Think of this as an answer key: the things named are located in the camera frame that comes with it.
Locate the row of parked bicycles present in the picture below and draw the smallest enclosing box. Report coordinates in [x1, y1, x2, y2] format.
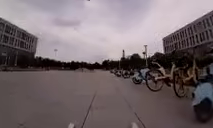
[109, 49, 202, 99]

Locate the pale blue scooter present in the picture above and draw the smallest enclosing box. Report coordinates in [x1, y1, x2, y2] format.
[191, 43, 213, 123]

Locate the lamp pole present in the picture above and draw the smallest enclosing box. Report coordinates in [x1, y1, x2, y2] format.
[142, 44, 149, 68]
[53, 48, 59, 61]

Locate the pale building with window grid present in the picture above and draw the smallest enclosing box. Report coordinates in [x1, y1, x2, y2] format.
[162, 8, 213, 58]

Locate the grey building with window rows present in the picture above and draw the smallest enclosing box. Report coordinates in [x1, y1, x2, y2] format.
[0, 13, 39, 68]

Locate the row of dark trees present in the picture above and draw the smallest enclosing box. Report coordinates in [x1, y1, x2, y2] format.
[17, 51, 195, 71]

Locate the thin dark tower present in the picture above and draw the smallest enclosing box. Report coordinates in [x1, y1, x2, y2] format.
[121, 49, 126, 62]

